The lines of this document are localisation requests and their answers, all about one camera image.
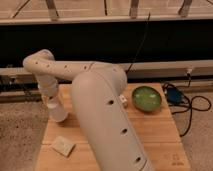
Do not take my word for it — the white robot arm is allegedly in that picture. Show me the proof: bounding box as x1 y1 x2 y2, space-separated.
23 49 155 171

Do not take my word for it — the white plastic figurine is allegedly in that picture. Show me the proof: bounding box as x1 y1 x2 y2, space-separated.
119 94 128 108

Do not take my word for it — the green bowl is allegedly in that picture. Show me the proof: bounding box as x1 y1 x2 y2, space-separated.
132 86 162 112

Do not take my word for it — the blue power adapter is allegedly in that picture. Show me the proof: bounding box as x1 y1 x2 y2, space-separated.
167 88 182 104

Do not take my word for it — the black floor cable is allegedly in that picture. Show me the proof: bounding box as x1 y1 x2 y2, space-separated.
161 71 213 138

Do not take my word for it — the black hanging cable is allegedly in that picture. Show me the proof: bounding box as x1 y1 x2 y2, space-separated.
125 12 152 74

